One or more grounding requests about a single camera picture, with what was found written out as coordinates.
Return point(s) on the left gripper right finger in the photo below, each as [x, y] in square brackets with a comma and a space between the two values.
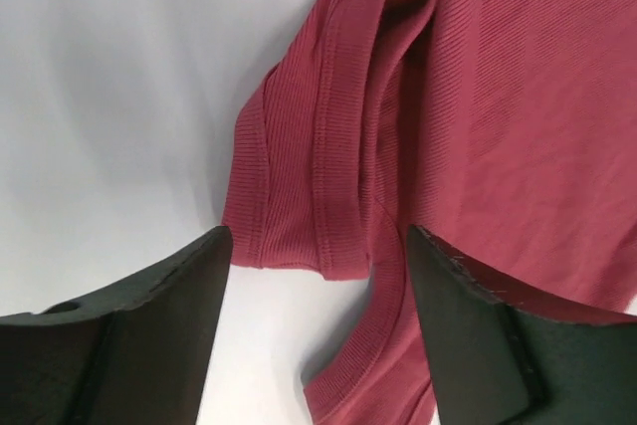
[503, 352]

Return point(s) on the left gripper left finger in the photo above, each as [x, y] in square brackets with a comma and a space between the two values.
[134, 352]

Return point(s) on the maroon garment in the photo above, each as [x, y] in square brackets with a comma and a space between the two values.
[505, 127]

